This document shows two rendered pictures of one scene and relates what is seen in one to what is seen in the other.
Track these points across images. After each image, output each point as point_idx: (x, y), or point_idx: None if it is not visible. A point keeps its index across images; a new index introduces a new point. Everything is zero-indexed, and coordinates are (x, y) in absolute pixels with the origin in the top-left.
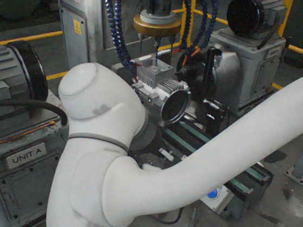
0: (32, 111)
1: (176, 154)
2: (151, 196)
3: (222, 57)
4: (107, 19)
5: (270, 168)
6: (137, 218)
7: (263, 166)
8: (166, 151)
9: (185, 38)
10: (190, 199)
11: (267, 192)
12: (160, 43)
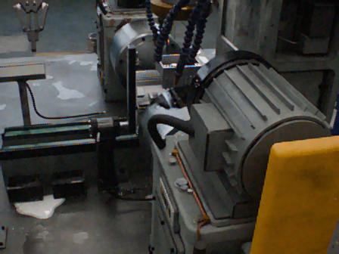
0: (127, 7)
1: (13, 6)
2: None
3: (167, 109)
4: (228, 2)
5: (26, 221)
6: (68, 115)
7: (35, 218)
8: (18, 4)
9: (190, 51)
10: None
11: (6, 196)
12: (158, 20)
